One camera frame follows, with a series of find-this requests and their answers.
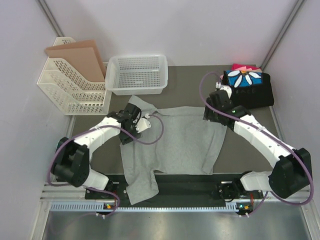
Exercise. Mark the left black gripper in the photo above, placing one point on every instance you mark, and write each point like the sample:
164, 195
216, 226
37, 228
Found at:
126, 139

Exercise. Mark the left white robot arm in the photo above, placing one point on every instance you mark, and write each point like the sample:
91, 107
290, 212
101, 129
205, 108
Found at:
72, 160

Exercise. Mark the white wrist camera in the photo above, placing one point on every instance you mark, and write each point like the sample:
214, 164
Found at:
221, 87
143, 123

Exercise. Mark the cream perforated file organizer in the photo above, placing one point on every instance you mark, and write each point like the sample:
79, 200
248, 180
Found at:
71, 93

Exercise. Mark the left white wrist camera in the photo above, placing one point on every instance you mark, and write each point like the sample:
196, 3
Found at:
143, 123

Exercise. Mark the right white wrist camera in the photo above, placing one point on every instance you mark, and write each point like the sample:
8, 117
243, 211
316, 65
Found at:
221, 87

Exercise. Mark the grey t shirt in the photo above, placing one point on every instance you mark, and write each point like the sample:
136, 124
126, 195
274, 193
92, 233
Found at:
179, 142

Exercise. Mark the black folded flower t shirt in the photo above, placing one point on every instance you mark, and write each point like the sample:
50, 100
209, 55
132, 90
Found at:
249, 89

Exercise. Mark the grey slotted cable duct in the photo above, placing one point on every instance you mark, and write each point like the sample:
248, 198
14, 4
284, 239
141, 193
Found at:
70, 206

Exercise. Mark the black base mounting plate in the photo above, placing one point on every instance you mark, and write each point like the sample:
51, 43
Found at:
187, 191

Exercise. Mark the white perforated plastic basket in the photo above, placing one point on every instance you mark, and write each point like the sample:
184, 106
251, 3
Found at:
145, 74

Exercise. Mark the brown cardboard folder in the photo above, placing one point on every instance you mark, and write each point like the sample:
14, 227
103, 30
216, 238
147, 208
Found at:
84, 56

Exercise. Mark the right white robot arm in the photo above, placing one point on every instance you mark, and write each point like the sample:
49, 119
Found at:
291, 168

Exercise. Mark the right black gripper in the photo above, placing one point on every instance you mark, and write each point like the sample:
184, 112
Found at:
209, 115

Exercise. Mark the pink folded t shirt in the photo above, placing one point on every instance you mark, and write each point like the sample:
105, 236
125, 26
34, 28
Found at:
245, 67

